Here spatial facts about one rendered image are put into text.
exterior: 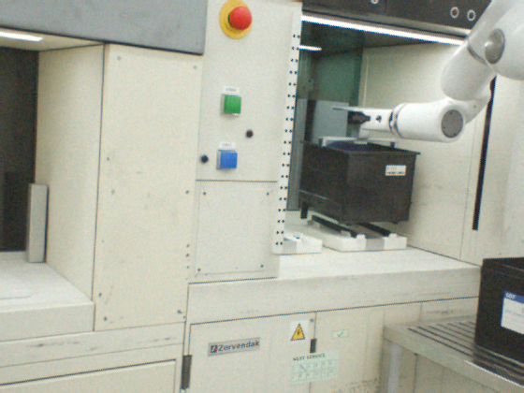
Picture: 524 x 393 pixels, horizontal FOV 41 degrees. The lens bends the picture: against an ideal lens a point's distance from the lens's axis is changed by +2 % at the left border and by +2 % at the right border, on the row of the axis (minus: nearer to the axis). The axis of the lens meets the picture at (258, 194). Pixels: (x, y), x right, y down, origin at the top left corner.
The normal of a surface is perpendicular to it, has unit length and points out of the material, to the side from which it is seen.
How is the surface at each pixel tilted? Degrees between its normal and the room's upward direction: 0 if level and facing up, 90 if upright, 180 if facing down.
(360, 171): 94
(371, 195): 94
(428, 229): 90
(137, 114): 90
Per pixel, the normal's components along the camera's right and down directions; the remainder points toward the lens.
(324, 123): -0.85, 0.00
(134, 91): 0.52, 0.14
